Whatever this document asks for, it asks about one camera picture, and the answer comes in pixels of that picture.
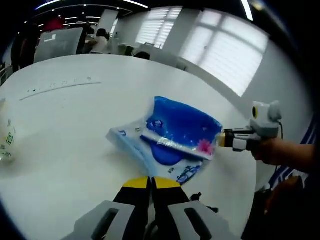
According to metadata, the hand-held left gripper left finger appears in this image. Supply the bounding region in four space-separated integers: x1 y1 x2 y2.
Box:
66 176 152 240

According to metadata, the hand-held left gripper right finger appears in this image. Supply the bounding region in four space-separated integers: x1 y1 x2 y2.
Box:
152 176 241 240

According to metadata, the blue tissue packet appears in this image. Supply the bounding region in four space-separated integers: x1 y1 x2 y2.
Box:
139 95 224 161

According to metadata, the wet wipes pack blue lid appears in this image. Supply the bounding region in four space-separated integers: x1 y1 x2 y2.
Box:
105 121 209 186

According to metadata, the white paper cup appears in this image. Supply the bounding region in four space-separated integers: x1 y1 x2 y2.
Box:
0 98 18 165

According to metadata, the person's right hand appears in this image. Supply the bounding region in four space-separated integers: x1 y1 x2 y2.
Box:
250 138 279 166

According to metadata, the person's dark striped shirt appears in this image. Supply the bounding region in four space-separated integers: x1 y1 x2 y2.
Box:
241 107 320 240

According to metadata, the wide window with blinds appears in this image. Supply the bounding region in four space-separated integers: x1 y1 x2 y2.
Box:
179 10 270 98

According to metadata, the black bag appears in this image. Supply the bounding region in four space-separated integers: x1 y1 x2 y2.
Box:
134 51 151 61

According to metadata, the narrow window with blinds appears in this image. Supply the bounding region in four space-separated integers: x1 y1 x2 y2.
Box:
135 6 184 50

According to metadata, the white built-in power strip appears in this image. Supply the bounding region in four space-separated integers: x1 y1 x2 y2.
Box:
19 75 103 101

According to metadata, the white mesh office chair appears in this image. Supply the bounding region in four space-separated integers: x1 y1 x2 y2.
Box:
33 26 85 64

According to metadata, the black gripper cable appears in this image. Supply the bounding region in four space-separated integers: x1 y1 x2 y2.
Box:
275 121 285 140

